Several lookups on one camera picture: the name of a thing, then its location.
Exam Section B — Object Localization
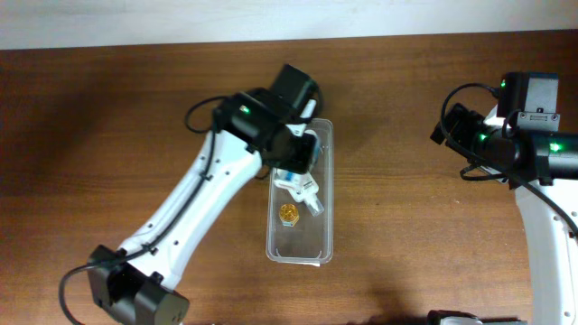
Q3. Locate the white Panadol box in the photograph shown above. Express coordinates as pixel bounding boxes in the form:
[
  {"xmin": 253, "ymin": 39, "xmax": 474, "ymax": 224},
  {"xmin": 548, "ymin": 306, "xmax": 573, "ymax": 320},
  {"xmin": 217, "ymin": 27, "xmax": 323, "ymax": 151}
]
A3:
[{"xmin": 274, "ymin": 130, "xmax": 322, "ymax": 191}]

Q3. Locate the white squeeze bottle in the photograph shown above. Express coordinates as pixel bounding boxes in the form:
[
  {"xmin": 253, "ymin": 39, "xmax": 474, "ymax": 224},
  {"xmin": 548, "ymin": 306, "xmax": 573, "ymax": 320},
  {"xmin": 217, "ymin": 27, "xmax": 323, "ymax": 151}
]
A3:
[{"xmin": 274, "ymin": 169, "xmax": 324, "ymax": 217}]

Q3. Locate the small jar gold lid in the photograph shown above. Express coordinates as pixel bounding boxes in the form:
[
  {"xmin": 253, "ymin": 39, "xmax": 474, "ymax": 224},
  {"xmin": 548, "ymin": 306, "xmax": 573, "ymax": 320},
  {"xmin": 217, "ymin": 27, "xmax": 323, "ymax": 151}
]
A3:
[{"xmin": 279, "ymin": 203, "xmax": 300, "ymax": 228}]

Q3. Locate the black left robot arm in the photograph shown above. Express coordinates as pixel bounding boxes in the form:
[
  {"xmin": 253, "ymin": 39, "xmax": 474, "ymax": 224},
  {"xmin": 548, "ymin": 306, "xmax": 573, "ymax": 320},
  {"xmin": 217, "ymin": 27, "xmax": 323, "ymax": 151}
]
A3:
[{"xmin": 87, "ymin": 88, "xmax": 322, "ymax": 324}]

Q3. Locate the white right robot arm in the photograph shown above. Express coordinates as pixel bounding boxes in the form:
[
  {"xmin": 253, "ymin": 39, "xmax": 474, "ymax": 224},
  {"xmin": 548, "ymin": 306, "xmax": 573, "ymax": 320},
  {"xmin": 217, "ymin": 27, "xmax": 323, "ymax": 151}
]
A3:
[{"xmin": 431, "ymin": 104, "xmax": 577, "ymax": 324}]

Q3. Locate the clear plastic container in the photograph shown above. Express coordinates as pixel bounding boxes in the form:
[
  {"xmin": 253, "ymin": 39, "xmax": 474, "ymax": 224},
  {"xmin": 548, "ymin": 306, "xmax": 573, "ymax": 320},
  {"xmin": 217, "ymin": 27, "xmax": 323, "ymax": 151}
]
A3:
[{"xmin": 266, "ymin": 118, "xmax": 334, "ymax": 266}]

